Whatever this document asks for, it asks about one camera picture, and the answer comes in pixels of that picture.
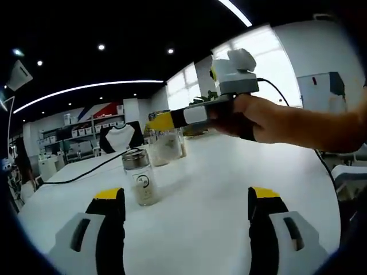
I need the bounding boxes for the hanging black monitor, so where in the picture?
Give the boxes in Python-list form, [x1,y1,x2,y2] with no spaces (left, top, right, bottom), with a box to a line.
[0,96,15,150]

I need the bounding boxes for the tall seasoning bottle brown contents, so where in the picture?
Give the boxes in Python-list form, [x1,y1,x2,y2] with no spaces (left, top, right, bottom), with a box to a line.
[179,128,189,158]

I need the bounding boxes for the white chair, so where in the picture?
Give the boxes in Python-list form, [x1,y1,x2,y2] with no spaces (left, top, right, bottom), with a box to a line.
[332,164,367,198]

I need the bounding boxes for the large green potted plant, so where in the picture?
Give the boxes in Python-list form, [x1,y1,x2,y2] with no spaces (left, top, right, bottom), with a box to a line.
[189,89,230,105]

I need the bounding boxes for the long ceiling light strip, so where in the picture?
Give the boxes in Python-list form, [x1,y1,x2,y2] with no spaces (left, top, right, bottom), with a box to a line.
[217,0,253,28]
[13,79,165,114]

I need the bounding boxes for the storage shelf with white boxes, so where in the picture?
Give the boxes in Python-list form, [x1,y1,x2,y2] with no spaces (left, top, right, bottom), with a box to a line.
[38,104,127,150]

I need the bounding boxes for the white ceiling air conditioner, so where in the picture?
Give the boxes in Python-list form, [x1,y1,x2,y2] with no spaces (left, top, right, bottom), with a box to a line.
[5,59,34,92]

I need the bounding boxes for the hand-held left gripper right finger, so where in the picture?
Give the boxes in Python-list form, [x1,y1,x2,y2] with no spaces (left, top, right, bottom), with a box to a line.
[247,186,329,275]

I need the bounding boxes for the person's right hand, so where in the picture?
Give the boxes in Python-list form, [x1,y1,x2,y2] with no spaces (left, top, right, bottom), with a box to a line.
[210,94,287,144]

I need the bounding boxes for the small glass seasoning bottle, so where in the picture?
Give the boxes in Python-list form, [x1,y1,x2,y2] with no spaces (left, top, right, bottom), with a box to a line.
[144,128,158,144]
[122,148,159,207]

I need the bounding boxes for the tall seasoning bottle white contents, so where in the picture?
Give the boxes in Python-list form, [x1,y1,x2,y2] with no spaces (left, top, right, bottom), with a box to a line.
[153,127,184,167]

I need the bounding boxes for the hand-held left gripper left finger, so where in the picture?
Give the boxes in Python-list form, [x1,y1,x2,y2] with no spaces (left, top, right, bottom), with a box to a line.
[48,187,126,275]

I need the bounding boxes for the white panel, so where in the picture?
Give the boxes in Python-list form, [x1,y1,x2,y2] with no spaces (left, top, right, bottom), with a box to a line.
[296,71,346,111]

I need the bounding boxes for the black power cable with plug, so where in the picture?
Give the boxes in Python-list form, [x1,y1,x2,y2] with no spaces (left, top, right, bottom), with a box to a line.
[42,144,150,184]

